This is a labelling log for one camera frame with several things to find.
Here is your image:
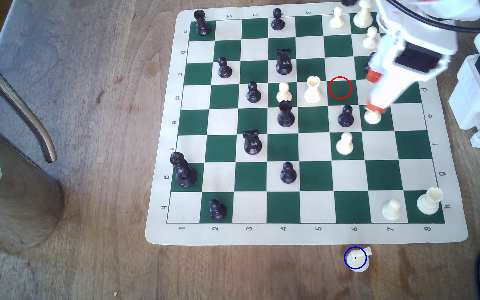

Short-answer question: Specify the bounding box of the white knight chess piece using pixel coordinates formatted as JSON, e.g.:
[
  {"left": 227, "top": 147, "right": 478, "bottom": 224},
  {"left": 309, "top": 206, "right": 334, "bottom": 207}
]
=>
[{"left": 345, "top": 247, "right": 373, "bottom": 273}]

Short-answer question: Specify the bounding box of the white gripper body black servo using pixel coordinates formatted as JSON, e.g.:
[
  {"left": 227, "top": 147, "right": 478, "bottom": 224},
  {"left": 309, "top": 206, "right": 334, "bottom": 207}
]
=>
[{"left": 379, "top": 18, "right": 458, "bottom": 83}]

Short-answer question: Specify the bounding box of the white king chess piece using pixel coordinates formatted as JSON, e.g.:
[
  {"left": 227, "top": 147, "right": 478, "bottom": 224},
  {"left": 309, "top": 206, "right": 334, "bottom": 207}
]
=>
[{"left": 353, "top": 0, "right": 374, "bottom": 29}]

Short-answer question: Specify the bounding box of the white pawn chess piece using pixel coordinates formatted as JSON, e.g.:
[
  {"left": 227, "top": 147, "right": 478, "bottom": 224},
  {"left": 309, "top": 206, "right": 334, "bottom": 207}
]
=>
[
  {"left": 276, "top": 82, "right": 293, "bottom": 103},
  {"left": 382, "top": 198, "right": 402, "bottom": 221},
  {"left": 364, "top": 109, "right": 382, "bottom": 125},
  {"left": 336, "top": 132, "right": 354, "bottom": 156},
  {"left": 362, "top": 26, "right": 380, "bottom": 50},
  {"left": 329, "top": 6, "right": 345, "bottom": 30}
]

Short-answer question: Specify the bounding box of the black rook on c4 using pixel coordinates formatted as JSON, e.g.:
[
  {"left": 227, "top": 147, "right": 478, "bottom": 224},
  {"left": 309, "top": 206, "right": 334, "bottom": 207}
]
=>
[{"left": 275, "top": 48, "right": 294, "bottom": 76}]

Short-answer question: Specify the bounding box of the black queen on g1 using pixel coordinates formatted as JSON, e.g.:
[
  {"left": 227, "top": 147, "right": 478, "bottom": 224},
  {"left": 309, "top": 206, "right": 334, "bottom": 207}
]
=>
[{"left": 169, "top": 152, "right": 198, "bottom": 188}]

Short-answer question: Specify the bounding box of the black rook on f3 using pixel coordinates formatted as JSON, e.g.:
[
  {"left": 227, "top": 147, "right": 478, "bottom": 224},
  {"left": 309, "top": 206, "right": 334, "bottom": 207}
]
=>
[{"left": 242, "top": 129, "right": 263, "bottom": 156}]

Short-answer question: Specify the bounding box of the white rook chess piece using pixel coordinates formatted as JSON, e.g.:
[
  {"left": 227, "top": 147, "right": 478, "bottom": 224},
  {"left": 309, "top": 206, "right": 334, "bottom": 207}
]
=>
[
  {"left": 416, "top": 187, "right": 443, "bottom": 216},
  {"left": 304, "top": 75, "right": 323, "bottom": 105}
]

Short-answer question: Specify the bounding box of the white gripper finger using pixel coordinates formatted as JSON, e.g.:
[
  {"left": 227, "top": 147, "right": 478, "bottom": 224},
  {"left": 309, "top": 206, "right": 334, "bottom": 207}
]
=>
[
  {"left": 366, "top": 69, "right": 419, "bottom": 114},
  {"left": 366, "top": 51, "right": 391, "bottom": 85}
]

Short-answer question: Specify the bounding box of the green and white chess mat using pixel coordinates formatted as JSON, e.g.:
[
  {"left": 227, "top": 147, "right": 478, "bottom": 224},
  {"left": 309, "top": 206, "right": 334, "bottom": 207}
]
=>
[{"left": 145, "top": 0, "right": 469, "bottom": 246}]

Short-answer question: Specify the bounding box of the black rook chess piece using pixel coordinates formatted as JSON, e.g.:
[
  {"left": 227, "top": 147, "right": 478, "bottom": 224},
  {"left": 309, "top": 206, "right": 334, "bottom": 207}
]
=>
[{"left": 193, "top": 9, "right": 212, "bottom": 36}]

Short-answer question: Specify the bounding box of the stainless steel jug with handle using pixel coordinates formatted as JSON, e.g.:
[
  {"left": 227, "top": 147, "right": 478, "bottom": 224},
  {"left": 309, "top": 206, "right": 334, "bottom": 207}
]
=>
[{"left": 0, "top": 51, "right": 65, "bottom": 255}]

